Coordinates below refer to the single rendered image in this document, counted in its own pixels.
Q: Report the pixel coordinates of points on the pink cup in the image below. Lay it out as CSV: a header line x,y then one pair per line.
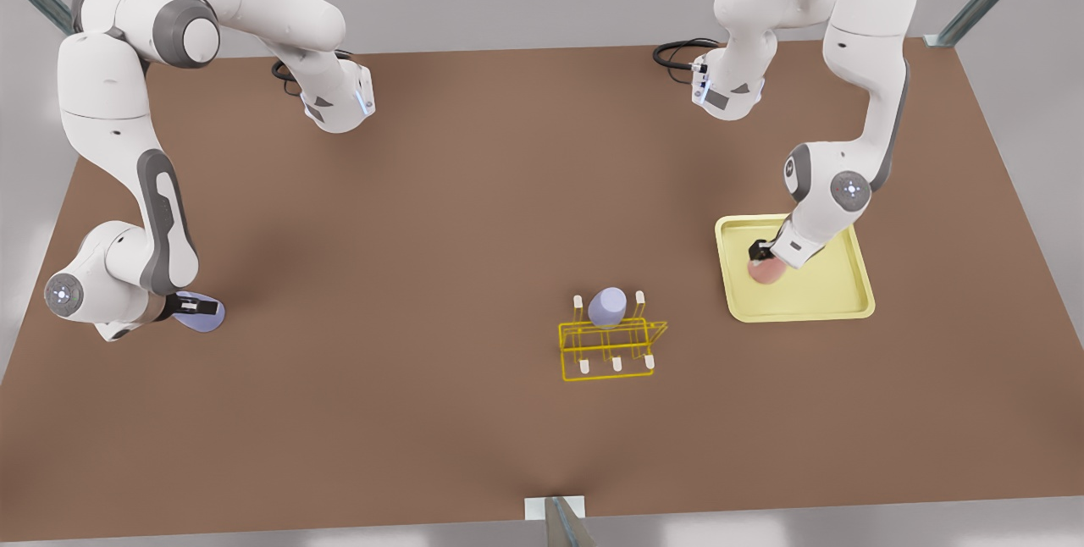
x,y
767,272

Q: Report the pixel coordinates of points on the lavender cup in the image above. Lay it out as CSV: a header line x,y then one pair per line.
x,y
203,318
608,306

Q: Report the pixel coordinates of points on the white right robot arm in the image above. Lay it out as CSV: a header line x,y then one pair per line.
x,y
127,90

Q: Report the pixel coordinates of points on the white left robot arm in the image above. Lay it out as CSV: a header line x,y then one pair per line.
x,y
864,64

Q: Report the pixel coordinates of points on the yellow tray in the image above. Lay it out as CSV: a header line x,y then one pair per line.
x,y
813,289

